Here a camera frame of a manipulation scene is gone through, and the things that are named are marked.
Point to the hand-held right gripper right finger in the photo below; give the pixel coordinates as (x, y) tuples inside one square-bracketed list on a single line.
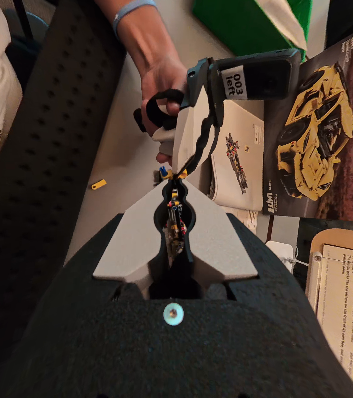
[(223, 245)]

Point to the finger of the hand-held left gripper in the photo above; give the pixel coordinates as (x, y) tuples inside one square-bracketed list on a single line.
[(212, 140), (189, 133)]

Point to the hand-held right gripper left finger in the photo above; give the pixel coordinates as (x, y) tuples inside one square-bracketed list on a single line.
[(126, 245)]

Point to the small yellow lego liftarm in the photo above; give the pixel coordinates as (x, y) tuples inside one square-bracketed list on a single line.
[(179, 175), (98, 184)]

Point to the grey lego car chassis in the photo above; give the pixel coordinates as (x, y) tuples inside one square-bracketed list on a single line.
[(174, 217)]

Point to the lego instruction booklet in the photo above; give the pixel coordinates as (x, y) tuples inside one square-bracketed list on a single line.
[(241, 124)]

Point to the lego set box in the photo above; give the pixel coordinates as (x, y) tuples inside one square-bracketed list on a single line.
[(319, 124)]

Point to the person's left hand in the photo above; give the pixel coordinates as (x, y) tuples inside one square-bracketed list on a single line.
[(157, 62)]

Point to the green container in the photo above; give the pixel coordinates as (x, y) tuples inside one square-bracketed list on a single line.
[(226, 25)]

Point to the light blue wristband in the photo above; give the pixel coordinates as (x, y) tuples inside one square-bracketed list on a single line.
[(133, 8)]

